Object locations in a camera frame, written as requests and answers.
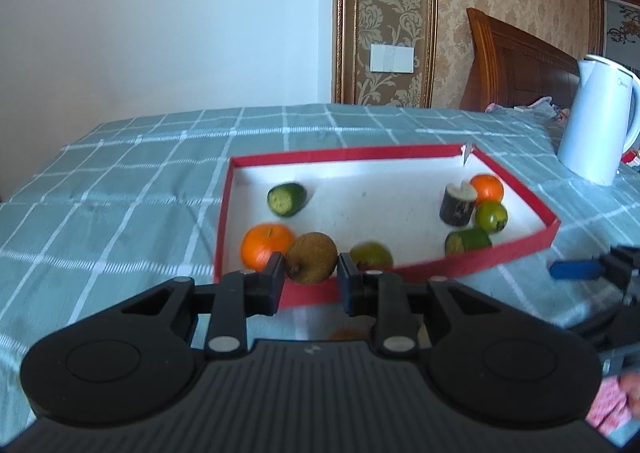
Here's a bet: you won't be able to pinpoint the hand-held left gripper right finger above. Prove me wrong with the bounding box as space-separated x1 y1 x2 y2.
337 253 507 360

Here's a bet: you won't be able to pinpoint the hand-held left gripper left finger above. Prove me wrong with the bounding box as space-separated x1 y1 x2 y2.
120 253 286 360

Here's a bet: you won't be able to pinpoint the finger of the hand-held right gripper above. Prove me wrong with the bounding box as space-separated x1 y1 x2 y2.
549 258 607 281

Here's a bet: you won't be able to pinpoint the large orange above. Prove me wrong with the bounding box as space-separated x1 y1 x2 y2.
240 224 296 270

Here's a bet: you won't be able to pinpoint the green persimmon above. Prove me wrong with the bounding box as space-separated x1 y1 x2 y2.
348 241 394 271

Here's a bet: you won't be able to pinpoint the large brown round pear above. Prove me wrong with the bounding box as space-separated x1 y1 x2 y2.
285 232 339 284

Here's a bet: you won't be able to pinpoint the red shallow cardboard box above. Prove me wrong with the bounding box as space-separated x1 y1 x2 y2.
213 144 560 310

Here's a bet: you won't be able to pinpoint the light green cucumber piece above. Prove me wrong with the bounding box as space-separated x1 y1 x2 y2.
444 227 493 256

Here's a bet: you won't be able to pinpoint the narrow sugarcane chunk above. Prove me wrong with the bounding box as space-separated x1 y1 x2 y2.
439 182 478 227

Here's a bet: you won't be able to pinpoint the dark green cucumber piece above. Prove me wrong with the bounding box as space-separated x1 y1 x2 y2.
267 182 306 218

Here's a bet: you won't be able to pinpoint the small mandarin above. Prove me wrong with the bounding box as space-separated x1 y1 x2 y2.
469 174 505 206

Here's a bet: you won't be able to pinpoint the pink towel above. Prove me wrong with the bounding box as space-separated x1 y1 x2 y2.
584 373 637 440

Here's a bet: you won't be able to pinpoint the white electric kettle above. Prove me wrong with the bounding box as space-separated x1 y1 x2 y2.
557 54 640 186

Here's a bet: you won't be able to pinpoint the crumpled clothes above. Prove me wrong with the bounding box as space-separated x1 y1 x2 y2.
484 96 571 123

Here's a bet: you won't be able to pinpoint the teal checked bed sheet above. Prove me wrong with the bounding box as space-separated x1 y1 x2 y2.
0 103 640 439

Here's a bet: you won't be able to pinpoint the wooden headboard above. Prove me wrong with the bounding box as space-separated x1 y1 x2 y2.
459 8 581 112

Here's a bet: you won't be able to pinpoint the white wall switch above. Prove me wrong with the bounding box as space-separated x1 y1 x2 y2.
370 44 415 73

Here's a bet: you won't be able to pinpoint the gilded wall panel frame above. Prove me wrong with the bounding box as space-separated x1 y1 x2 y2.
331 0 439 108

